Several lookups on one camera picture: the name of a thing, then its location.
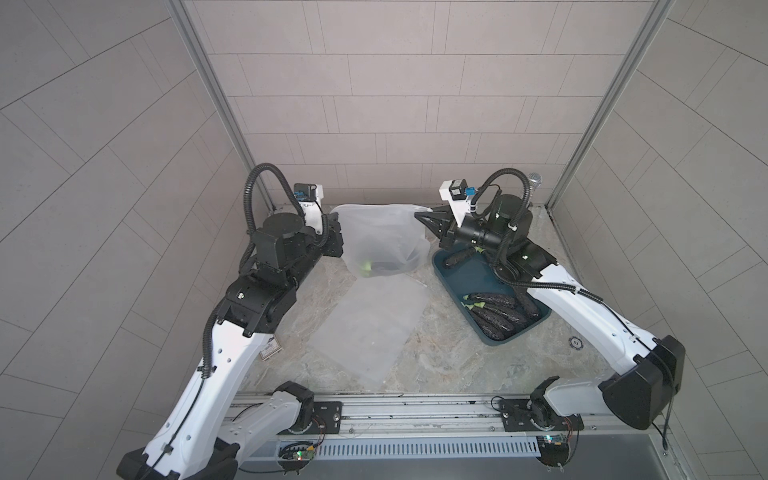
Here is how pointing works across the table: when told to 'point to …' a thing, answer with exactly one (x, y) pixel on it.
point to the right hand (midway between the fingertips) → (419, 216)
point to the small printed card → (272, 348)
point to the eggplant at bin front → (480, 300)
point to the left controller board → (295, 455)
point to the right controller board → (554, 449)
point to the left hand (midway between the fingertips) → (342, 211)
